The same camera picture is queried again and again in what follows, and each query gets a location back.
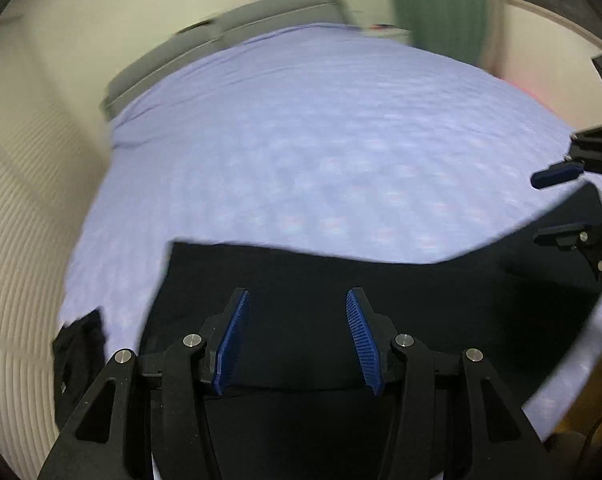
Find bed with lavender sheet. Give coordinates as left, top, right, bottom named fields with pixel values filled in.
left=56, top=22, right=602, bottom=461

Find black pants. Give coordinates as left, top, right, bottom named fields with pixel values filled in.
left=138, top=180, right=602, bottom=411

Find black folded garment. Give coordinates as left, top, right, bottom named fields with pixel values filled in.
left=51, top=309, right=107, bottom=431

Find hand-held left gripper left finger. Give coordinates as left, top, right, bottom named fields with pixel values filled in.
left=37, top=287, right=252, bottom=480

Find beige curtain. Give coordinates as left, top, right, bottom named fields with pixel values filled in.
left=481, top=0, right=508, bottom=72

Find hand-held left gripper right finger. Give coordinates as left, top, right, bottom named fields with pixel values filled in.
left=346, top=287, right=549, bottom=480

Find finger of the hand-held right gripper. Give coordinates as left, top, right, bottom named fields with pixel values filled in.
left=535, top=219, right=602, bottom=282
left=531, top=127, right=602, bottom=191

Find white louvered wardrobe door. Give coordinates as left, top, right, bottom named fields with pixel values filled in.
left=0, top=110, right=113, bottom=466

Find grey headboard cushion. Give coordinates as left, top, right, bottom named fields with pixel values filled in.
left=215, top=0, right=358, bottom=47
left=100, top=22, right=224, bottom=118

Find green curtain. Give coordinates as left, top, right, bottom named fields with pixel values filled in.
left=383, top=0, right=488, bottom=67

